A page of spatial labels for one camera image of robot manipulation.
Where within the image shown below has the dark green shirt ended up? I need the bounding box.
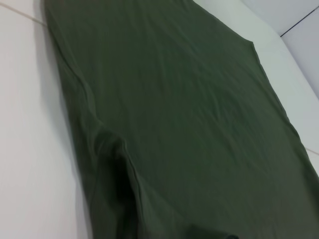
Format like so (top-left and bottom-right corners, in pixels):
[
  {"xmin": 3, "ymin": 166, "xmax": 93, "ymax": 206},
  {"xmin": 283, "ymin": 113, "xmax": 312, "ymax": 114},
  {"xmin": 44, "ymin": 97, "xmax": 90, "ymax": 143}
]
[{"xmin": 43, "ymin": 0, "xmax": 319, "ymax": 239}]

